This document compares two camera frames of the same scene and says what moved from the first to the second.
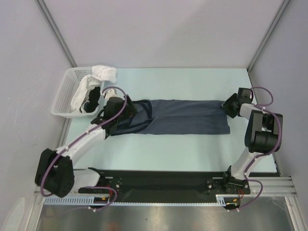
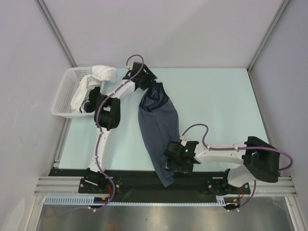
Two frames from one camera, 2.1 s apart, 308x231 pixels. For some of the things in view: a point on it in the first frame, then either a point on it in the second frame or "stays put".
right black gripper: (231, 113) to (185, 169)
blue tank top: (173, 117) to (159, 120)
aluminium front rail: (272, 186) stays put
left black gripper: (129, 111) to (150, 78)
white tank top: (100, 73) stays put
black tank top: (94, 94) stays put
